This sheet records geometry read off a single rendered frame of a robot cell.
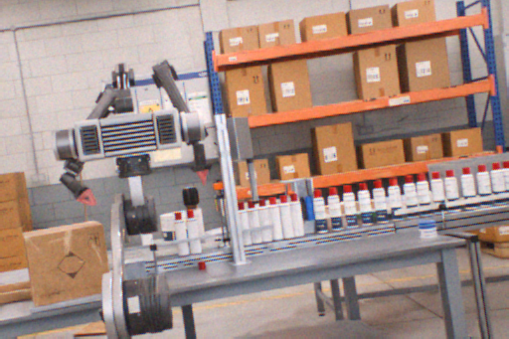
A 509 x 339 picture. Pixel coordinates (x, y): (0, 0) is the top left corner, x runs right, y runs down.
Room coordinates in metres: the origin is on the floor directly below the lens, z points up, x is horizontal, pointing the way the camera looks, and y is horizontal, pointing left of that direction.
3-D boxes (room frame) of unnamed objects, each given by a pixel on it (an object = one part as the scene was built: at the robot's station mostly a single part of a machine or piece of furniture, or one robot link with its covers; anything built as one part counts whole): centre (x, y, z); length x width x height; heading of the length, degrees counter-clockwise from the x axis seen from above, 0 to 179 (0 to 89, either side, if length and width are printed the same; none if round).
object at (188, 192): (3.41, 0.04, 1.03); 0.09 x 0.09 x 0.30
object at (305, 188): (3.30, -0.48, 1.01); 0.14 x 0.13 x 0.26; 98
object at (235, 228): (3.01, -0.14, 1.16); 0.04 x 0.04 x 0.67; 8
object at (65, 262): (2.74, 0.57, 0.99); 0.30 x 0.24 x 0.27; 106
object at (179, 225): (3.12, 0.11, 0.98); 0.05 x 0.05 x 0.20
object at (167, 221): (3.74, 0.13, 0.95); 0.20 x 0.20 x 0.14
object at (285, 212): (3.18, -0.39, 0.98); 0.05 x 0.05 x 0.20
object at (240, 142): (3.07, -0.19, 1.38); 0.17 x 0.10 x 0.19; 153
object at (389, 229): (3.14, -0.07, 0.85); 1.65 x 0.11 x 0.05; 98
